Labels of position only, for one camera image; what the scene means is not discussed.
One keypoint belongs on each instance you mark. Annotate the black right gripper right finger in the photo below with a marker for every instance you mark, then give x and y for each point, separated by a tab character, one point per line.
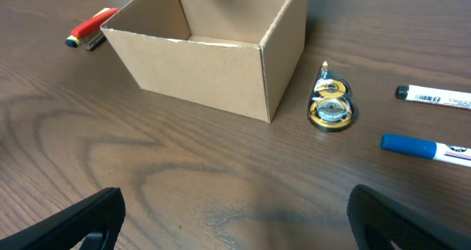
378	222

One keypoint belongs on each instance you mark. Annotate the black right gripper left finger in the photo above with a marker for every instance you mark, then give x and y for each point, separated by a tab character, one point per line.
95	222

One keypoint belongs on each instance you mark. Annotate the blue capped white marker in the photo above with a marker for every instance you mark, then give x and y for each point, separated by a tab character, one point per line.
457	155

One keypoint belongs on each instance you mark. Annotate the black capped white marker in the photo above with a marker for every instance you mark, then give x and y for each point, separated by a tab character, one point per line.
428	95

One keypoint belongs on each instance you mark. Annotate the red stapler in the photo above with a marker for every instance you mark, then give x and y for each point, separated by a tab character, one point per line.
93	25

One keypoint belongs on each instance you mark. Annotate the brown cardboard box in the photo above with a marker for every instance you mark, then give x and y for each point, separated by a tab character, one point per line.
232	55

